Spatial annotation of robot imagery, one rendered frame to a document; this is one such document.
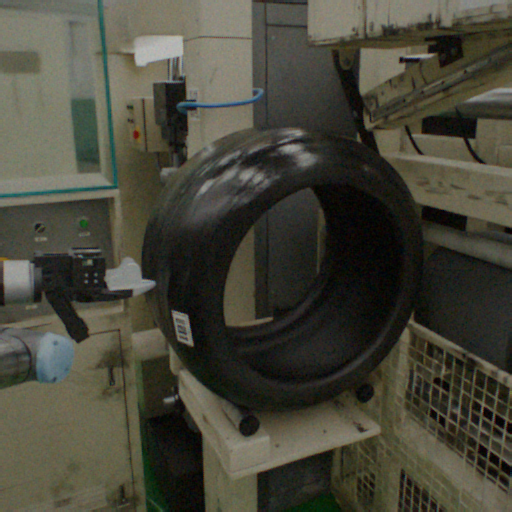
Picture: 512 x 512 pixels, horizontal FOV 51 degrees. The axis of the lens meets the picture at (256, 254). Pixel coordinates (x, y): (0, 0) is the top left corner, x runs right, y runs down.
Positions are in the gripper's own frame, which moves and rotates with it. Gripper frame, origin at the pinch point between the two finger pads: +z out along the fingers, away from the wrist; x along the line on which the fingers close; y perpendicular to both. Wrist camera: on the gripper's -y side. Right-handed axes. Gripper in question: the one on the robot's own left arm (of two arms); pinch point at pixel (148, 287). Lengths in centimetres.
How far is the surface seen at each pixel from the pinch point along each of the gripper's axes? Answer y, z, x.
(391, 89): 41, 57, 10
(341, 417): -34, 47, -3
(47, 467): -79, -13, 60
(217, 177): 21.9, 9.5, -6.6
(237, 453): -32.5, 17.0, -9.9
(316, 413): -34, 42, 1
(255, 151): 26.8, 16.0, -7.2
